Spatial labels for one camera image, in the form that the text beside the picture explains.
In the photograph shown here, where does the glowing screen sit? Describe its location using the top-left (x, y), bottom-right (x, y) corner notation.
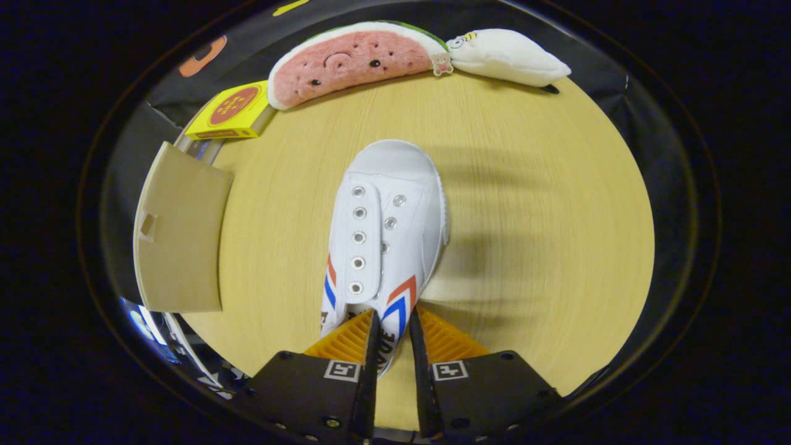
top-left (122, 299), bottom-right (177, 362)

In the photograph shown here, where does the watermelon slice plush toy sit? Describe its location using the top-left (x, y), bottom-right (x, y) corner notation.
top-left (267, 20), bottom-right (454, 112)

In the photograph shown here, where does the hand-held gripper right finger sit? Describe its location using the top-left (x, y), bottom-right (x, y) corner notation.
top-left (408, 306), bottom-right (566, 441)

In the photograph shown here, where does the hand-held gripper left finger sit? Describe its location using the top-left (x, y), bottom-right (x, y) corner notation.
top-left (230, 308), bottom-right (381, 445)

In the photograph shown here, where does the cream fabric storage box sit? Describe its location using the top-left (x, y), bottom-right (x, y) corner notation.
top-left (133, 141), bottom-right (235, 314)

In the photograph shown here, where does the yellow box with red label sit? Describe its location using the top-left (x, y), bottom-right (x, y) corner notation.
top-left (185, 80), bottom-right (273, 141)

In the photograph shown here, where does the white plush toy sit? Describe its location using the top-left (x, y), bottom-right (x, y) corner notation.
top-left (446, 28), bottom-right (572, 95)

